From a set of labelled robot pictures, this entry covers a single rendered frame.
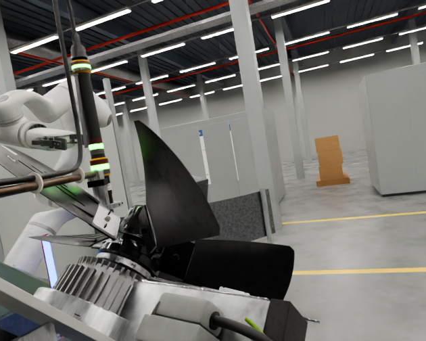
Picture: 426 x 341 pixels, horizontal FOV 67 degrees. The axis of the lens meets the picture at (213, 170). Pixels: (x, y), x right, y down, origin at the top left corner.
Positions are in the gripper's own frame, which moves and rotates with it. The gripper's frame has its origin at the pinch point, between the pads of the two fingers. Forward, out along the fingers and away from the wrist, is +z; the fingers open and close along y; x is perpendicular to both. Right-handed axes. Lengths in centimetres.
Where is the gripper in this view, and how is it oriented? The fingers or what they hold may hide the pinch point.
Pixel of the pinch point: (76, 142)
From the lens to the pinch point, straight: 99.1
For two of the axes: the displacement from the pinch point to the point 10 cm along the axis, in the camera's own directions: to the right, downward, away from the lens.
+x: 0.7, -9.7, -2.3
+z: 9.1, 1.5, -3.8
